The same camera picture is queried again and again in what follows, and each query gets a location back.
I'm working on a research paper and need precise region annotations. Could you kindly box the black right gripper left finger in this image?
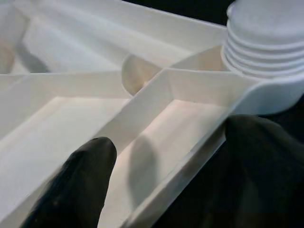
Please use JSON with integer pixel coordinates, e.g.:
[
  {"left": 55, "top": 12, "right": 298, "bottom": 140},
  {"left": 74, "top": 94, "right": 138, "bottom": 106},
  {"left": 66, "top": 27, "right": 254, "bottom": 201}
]
[{"left": 20, "top": 137, "right": 117, "bottom": 228}]

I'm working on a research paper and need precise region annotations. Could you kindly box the black plastic cover sheet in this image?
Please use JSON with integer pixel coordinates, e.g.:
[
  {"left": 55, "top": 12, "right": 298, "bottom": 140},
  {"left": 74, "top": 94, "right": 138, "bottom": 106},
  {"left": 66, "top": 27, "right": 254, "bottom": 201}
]
[{"left": 121, "top": 0, "right": 304, "bottom": 228}]

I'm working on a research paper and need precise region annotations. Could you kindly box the white plastic table top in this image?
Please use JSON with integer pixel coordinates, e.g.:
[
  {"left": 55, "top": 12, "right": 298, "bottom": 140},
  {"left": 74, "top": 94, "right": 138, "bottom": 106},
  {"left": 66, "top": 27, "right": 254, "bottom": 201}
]
[{"left": 0, "top": 0, "right": 304, "bottom": 228}]

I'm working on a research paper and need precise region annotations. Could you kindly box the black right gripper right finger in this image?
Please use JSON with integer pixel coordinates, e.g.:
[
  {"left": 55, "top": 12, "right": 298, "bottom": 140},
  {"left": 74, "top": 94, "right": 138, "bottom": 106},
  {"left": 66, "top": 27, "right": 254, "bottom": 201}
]
[{"left": 204, "top": 114, "right": 304, "bottom": 228}]

